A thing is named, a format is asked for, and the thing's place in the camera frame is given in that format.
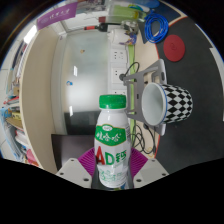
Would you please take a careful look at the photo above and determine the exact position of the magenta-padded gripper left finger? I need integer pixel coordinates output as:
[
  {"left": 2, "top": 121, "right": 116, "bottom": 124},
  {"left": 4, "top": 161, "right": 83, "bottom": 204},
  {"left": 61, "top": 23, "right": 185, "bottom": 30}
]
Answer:
[{"left": 54, "top": 147, "right": 98, "bottom": 188}]

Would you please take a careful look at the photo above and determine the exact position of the dark wine bottle red cap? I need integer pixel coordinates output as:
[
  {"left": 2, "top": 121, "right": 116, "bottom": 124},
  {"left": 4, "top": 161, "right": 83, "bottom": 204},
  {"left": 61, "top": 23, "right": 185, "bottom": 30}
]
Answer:
[{"left": 84, "top": 23, "right": 110, "bottom": 33}]

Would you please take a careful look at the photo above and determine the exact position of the white ceramic jar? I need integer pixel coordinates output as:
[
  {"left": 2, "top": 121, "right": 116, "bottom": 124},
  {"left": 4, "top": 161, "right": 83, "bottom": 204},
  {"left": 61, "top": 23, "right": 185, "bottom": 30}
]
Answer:
[{"left": 109, "top": 28, "right": 130, "bottom": 45}]

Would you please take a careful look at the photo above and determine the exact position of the grey metal laptop stand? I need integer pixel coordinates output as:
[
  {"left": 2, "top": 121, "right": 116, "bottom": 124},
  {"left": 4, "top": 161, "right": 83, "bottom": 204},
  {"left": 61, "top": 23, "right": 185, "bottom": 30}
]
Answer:
[{"left": 122, "top": 58, "right": 168, "bottom": 136}]

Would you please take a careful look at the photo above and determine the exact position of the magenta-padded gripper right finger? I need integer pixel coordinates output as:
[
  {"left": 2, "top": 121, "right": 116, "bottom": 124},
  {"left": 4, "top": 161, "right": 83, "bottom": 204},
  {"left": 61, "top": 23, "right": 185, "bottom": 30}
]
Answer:
[{"left": 128, "top": 147, "right": 170, "bottom": 188}]

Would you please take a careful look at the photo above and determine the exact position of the beige shelf with books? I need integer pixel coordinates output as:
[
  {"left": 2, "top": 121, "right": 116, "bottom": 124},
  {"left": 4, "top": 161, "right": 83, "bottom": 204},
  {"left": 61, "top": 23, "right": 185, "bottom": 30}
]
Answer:
[{"left": 0, "top": 26, "right": 58, "bottom": 174}]

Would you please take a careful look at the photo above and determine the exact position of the black cable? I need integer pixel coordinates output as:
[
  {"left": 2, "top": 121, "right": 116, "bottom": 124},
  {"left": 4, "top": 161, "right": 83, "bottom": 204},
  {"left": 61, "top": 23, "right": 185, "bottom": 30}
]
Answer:
[{"left": 130, "top": 122, "right": 156, "bottom": 156}]

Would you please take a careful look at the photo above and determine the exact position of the flat round red coaster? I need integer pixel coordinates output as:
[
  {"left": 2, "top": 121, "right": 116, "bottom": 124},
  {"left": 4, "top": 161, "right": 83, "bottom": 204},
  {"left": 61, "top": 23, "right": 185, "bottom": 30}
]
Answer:
[{"left": 163, "top": 34, "right": 186, "bottom": 63}]

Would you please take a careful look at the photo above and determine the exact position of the black white checkered mug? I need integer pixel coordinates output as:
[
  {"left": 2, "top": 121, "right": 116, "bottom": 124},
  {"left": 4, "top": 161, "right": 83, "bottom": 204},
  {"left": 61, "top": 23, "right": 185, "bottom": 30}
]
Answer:
[{"left": 141, "top": 82, "right": 194, "bottom": 127}]

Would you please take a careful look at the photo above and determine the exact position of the white wall socket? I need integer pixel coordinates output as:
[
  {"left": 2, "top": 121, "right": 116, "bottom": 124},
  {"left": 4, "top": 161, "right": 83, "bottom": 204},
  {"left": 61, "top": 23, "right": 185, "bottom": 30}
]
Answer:
[
  {"left": 111, "top": 89, "right": 128, "bottom": 97},
  {"left": 110, "top": 67, "right": 127, "bottom": 84},
  {"left": 109, "top": 49, "right": 126, "bottom": 64}
]

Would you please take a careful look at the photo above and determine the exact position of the coiled blue cable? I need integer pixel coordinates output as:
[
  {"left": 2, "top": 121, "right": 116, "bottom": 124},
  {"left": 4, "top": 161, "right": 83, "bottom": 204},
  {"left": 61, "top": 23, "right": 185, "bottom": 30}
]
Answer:
[{"left": 144, "top": 11, "right": 170, "bottom": 44}]

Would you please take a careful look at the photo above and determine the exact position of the black desk mat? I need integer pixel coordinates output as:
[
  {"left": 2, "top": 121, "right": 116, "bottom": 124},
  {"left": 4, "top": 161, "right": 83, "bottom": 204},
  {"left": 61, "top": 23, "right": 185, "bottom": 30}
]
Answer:
[{"left": 154, "top": 13, "right": 224, "bottom": 174}]

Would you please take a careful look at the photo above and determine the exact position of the white drink bottle green cap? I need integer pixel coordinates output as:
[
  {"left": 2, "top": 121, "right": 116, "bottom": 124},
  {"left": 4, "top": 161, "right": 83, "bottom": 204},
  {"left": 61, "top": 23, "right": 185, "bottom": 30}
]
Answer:
[{"left": 93, "top": 94, "right": 132, "bottom": 189}]

